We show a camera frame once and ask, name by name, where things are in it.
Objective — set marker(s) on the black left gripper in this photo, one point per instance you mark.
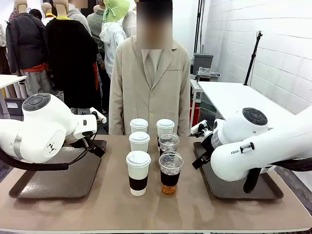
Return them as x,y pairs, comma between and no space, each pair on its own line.
96,148

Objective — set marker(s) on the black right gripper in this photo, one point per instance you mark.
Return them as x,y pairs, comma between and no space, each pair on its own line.
207,146

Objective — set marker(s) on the white paper coffee cup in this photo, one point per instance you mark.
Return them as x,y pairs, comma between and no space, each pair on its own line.
139,125
139,143
138,170
165,125

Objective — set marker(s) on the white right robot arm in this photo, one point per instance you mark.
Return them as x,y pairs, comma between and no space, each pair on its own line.
268,146

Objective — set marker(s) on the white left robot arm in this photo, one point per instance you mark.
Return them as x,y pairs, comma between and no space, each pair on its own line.
44,126

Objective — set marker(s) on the person's right forearm beige sleeve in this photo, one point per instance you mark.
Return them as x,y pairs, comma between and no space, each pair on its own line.
115,109

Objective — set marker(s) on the person's left forearm beige sleeve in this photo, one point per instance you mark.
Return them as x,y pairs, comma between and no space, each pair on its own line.
185,109

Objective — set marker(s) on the clear plastic iced coffee cup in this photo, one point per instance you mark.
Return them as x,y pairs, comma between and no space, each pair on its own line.
168,142
170,170

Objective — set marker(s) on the brown serving tray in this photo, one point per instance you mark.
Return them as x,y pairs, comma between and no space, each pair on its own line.
226,187
48,185

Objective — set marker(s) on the person in beige coat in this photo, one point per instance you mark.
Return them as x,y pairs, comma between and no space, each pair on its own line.
146,97

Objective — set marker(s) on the large white table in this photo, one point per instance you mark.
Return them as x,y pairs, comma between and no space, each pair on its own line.
239,97

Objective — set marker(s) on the clear plastic container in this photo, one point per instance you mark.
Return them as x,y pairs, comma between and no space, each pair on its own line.
207,73

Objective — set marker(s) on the mannequin in black coat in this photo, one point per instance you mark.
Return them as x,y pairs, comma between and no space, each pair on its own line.
70,61

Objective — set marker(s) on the dark box with label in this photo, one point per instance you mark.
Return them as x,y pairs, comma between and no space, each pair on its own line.
14,107

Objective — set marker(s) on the grey storage bin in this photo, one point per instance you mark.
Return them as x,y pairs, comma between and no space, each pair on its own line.
203,61

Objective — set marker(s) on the small white side table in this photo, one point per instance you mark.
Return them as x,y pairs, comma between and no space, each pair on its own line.
9,80

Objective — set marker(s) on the mannequin with green hat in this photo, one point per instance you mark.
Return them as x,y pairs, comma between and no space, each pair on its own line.
112,36

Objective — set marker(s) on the black tripod pole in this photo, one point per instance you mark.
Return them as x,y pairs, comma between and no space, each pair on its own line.
252,58

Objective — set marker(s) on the mannequin in dark grey jacket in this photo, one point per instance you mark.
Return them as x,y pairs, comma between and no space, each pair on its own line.
24,41

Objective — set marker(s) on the black light stand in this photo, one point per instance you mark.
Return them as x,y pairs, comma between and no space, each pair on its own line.
198,26

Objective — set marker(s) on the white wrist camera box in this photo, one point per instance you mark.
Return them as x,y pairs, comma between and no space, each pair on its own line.
198,126
98,115

